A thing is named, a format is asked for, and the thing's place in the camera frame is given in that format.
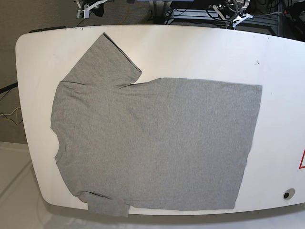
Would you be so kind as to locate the grey T-shirt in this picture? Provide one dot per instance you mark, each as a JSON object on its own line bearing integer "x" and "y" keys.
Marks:
{"x": 171, "y": 143}

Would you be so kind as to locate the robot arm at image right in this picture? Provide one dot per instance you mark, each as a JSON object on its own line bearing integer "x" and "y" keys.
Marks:
{"x": 229, "y": 13}

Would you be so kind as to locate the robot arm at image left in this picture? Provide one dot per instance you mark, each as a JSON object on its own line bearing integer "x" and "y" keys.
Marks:
{"x": 86, "y": 7}

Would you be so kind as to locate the red triangle sticker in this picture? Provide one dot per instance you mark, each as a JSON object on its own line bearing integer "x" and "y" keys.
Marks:
{"x": 302, "y": 163}

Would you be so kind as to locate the beige table cable grommet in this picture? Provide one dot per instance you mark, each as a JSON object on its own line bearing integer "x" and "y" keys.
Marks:
{"x": 82, "y": 199}

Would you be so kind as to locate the aluminium extrusion frame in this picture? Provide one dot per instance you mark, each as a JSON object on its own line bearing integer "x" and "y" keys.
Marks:
{"x": 272, "y": 22}

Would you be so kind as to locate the grey table cable grommet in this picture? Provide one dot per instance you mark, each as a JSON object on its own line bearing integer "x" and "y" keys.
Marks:
{"x": 289, "y": 194}

